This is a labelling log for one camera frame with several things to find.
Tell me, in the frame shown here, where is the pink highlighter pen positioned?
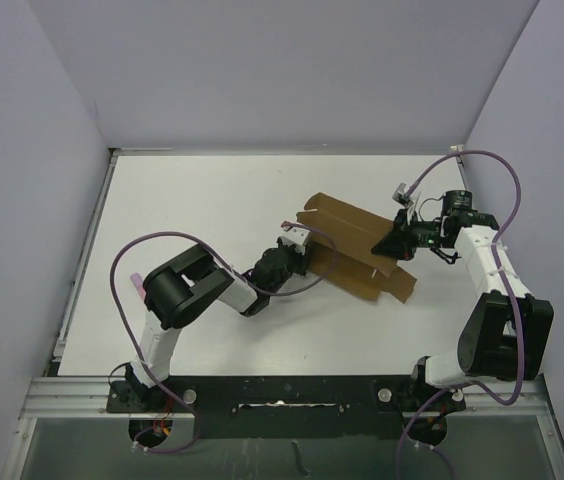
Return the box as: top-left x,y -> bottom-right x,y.
130,273 -> 146,300

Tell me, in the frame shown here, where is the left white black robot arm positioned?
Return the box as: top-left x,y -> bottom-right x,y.
125,234 -> 309,411

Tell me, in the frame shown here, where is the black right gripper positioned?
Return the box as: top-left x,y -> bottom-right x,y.
372,208 -> 449,263

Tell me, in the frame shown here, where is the brown cardboard box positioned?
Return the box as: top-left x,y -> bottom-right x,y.
296,193 -> 416,303

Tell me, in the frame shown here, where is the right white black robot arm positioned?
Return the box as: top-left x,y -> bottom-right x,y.
371,208 -> 554,409

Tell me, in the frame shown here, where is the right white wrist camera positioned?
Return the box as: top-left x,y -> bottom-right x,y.
392,183 -> 421,215

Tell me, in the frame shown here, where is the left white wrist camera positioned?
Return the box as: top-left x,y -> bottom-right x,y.
279,222 -> 310,255

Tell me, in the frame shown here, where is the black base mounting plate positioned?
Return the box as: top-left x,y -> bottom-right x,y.
106,375 -> 466,439

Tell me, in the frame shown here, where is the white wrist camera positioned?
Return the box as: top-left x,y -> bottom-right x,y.
392,183 -> 421,215
279,222 -> 310,255

